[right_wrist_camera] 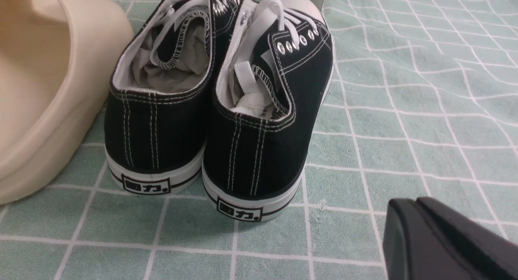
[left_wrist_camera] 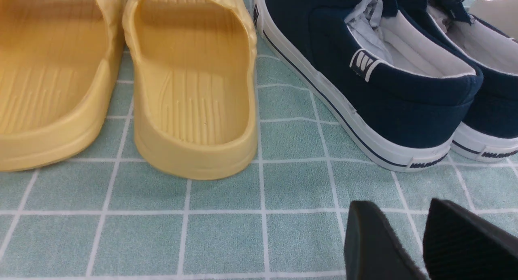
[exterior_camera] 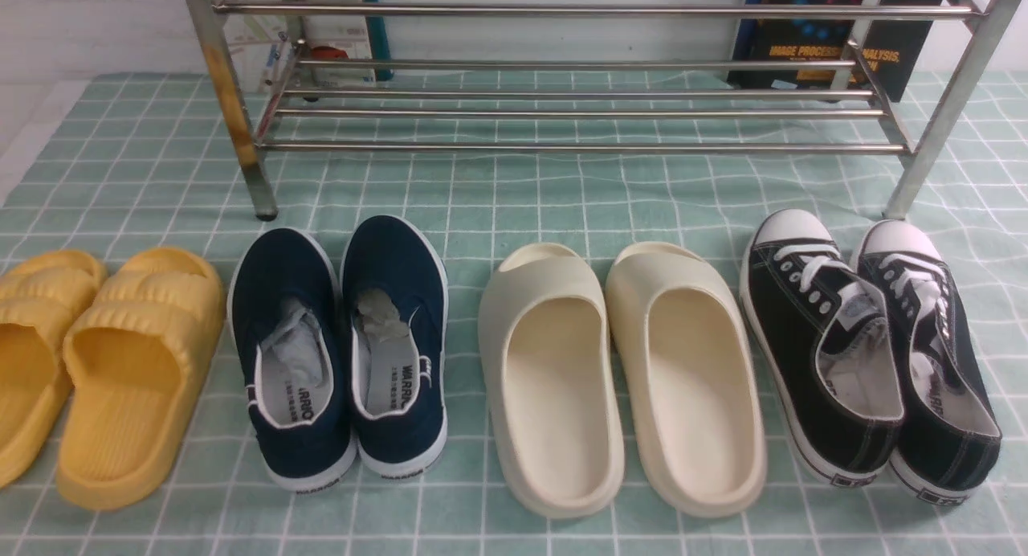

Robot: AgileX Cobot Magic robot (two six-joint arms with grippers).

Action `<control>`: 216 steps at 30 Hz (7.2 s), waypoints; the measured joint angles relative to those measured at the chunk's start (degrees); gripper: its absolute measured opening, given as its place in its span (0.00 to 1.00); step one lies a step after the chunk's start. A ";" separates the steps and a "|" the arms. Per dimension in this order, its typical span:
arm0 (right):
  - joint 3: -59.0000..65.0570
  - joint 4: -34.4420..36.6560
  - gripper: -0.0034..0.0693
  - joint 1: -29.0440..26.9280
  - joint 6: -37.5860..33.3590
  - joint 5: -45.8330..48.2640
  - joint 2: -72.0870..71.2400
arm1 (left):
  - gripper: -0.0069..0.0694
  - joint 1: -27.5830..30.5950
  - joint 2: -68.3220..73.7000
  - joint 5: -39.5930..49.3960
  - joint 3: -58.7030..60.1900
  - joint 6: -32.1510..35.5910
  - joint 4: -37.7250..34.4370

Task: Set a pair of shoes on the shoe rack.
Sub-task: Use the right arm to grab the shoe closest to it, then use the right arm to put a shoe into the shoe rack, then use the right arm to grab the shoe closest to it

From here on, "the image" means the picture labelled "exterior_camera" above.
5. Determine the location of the teal pole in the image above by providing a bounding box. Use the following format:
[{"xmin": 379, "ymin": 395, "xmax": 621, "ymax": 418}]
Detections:
[{"xmin": 363, "ymin": 0, "xmax": 394, "ymax": 81}]

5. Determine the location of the left yellow slipper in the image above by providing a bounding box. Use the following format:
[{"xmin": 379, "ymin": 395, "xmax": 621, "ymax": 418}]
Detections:
[{"xmin": 1, "ymin": 249, "xmax": 108, "ymax": 487}]

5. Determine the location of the left cream slipper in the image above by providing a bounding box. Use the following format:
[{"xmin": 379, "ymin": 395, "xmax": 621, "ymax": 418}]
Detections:
[{"xmin": 478, "ymin": 243, "xmax": 625, "ymax": 519}]

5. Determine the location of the white box with red print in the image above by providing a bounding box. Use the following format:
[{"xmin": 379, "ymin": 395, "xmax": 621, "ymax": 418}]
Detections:
[{"xmin": 224, "ymin": 0, "xmax": 375, "ymax": 94}]

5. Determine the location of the cream slipper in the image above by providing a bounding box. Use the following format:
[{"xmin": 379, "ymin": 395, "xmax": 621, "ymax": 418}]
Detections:
[
  {"xmin": 478, "ymin": 243, "xmax": 625, "ymax": 519},
  {"xmin": 605, "ymin": 240, "xmax": 767, "ymax": 518}
]

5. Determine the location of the right navy slip-on shoe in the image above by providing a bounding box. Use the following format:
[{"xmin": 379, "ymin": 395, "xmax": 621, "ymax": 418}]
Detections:
[{"xmin": 339, "ymin": 215, "xmax": 449, "ymax": 480}]

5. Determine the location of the metal shoe rack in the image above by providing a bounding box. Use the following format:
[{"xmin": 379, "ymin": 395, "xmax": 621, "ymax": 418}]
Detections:
[{"xmin": 184, "ymin": 0, "xmax": 1024, "ymax": 222}]

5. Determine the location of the yellow slipper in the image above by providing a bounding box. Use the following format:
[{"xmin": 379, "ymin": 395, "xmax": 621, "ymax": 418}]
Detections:
[
  {"xmin": 1, "ymin": 249, "xmax": 108, "ymax": 487},
  {"xmin": 56, "ymin": 246, "xmax": 225, "ymax": 511}
]

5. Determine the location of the black image processing book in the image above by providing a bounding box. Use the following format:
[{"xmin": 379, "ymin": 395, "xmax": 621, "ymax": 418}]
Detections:
[{"xmin": 727, "ymin": 0, "xmax": 932, "ymax": 102}]

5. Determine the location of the left navy slip-on shoe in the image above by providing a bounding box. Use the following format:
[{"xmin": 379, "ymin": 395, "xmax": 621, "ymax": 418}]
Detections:
[{"xmin": 227, "ymin": 227, "xmax": 357, "ymax": 493}]

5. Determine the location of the black canvas sneaker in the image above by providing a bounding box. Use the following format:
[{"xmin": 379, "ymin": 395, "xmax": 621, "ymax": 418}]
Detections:
[
  {"xmin": 740, "ymin": 209, "xmax": 904, "ymax": 488},
  {"xmin": 851, "ymin": 219, "xmax": 1003, "ymax": 507}
]

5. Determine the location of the right cream slipper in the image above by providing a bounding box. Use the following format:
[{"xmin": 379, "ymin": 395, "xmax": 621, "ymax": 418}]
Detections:
[{"xmin": 605, "ymin": 240, "xmax": 767, "ymax": 518}]

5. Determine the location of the right yellow slipper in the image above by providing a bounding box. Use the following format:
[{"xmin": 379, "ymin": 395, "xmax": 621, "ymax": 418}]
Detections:
[{"xmin": 56, "ymin": 246, "xmax": 225, "ymax": 511}]

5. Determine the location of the navy slip-on shoe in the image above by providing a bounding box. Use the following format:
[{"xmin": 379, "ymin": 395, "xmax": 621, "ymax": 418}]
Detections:
[
  {"xmin": 339, "ymin": 215, "xmax": 449, "ymax": 480},
  {"xmin": 227, "ymin": 227, "xmax": 357, "ymax": 493}
]

